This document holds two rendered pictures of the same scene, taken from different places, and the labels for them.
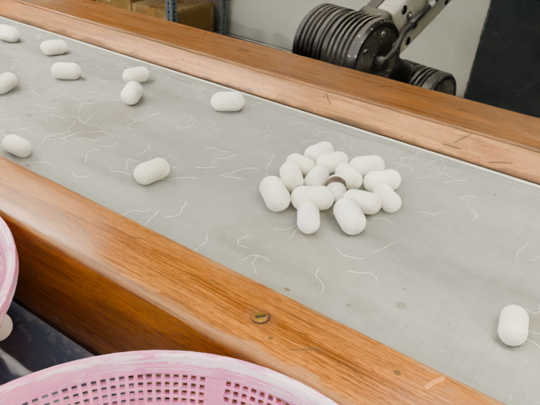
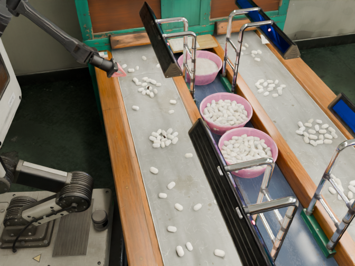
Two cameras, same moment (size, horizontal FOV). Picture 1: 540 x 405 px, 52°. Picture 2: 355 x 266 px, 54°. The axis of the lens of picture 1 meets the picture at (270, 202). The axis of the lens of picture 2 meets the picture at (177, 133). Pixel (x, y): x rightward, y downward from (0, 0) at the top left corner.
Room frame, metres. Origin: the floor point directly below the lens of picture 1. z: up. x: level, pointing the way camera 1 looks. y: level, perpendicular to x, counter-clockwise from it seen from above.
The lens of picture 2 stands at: (1.21, 0.80, 1.92)
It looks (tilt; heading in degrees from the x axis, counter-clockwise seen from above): 44 degrees down; 224
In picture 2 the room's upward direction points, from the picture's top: straight up
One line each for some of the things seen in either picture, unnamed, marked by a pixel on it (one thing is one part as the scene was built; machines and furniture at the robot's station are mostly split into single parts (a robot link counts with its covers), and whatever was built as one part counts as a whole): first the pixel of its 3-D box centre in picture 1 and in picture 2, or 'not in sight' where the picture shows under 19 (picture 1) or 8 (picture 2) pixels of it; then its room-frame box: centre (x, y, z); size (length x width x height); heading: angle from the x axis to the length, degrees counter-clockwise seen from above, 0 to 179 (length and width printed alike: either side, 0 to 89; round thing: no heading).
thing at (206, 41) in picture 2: not in sight; (189, 43); (-0.27, -0.52, 0.77); 0.33 x 0.15 x 0.01; 149
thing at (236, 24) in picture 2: not in sight; (237, 25); (-0.59, -0.39, 0.83); 0.30 x 0.06 x 0.07; 149
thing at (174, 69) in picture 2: not in sight; (158, 35); (0.17, -0.34, 1.08); 0.62 x 0.08 x 0.07; 59
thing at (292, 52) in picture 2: not in sight; (264, 20); (-0.31, -0.05, 1.08); 0.62 x 0.08 x 0.07; 59
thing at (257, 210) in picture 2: not in sight; (248, 222); (0.60, 0.54, 0.90); 0.20 x 0.19 x 0.45; 59
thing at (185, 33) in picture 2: not in sight; (174, 64); (0.10, -0.29, 0.90); 0.20 x 0.19 x 0.45; 59
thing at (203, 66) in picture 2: not in sight; (199, 70); (-0.16, -0.34, 0.71); 0.22 x 0.22 x 0.06
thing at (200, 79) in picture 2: not in sight; (199, 68); (-0.16, -0.34, 0.72); 0.27 x 0.27 x 0.10
